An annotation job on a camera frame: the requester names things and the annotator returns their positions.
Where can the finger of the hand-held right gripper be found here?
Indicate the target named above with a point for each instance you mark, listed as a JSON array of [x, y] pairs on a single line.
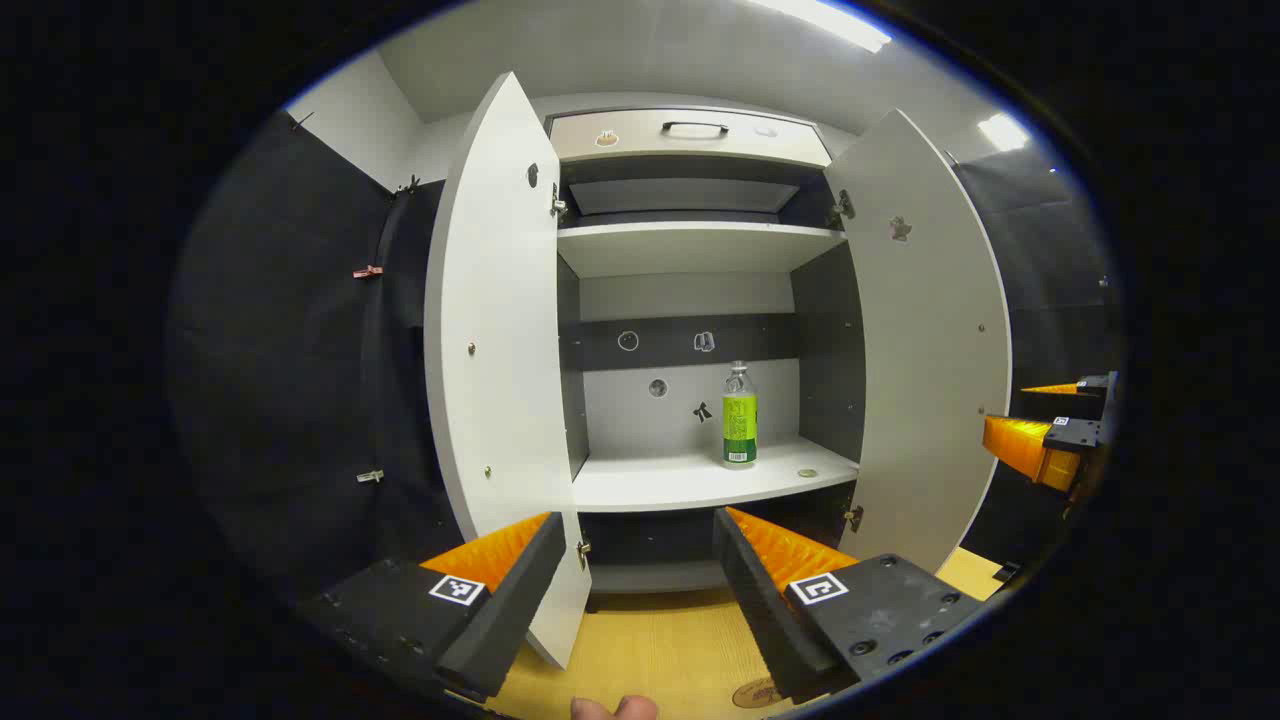
[[1020, 445], [1060, 405]]

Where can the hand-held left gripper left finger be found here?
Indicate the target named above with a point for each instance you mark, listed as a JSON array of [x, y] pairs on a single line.
[[510, 620]]

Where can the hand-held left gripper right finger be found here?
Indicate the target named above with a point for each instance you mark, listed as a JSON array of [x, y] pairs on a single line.
[[760, 620]]

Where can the round brown coaster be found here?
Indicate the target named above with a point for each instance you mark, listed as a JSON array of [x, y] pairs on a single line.
[[755, 693]]

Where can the white cabinet door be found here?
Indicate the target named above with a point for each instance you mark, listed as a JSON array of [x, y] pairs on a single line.
[[920, 380], [490, 350]]

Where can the green label clear bottle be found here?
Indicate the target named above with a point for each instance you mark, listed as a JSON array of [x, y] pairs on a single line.
[[740, 425]]

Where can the gray cabinet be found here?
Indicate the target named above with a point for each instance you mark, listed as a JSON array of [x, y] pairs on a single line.
[[640, 420]]

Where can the metal door hinge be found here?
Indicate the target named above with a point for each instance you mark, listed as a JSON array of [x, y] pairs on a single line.
[[558, 205], [841, 208], [854, 518], [584, 552]]

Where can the white cabinet shelf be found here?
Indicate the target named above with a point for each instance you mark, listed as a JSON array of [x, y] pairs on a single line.
[[690, 250], [660, 485]]

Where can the black backdrop cloth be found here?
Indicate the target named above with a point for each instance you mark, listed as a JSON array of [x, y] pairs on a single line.
[[280, 350], [1040, 300]]

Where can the small black block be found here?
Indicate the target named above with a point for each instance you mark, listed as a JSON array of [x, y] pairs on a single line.
[[1006, 572]]

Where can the ceiling light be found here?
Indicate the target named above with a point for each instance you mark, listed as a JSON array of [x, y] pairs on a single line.
[[1003, 131]]

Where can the white drawer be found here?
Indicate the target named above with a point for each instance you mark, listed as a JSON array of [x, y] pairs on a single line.
[[640, 145]]

